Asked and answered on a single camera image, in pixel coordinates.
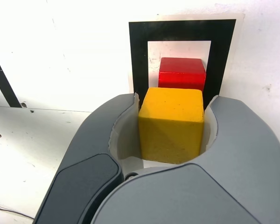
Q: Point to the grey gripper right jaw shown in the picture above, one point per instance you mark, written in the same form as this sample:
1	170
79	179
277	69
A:
235	163

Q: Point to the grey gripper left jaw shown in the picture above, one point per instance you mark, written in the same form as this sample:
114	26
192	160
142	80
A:
84	168

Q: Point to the yellow cube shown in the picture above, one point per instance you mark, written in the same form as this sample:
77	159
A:
170	130

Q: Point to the red cube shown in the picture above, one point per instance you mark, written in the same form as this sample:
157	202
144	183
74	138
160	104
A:
180	74

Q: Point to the black tape square outline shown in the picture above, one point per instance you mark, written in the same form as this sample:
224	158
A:
137	58

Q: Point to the black tape strip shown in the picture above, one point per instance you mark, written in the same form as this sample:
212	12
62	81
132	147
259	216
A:
4	81

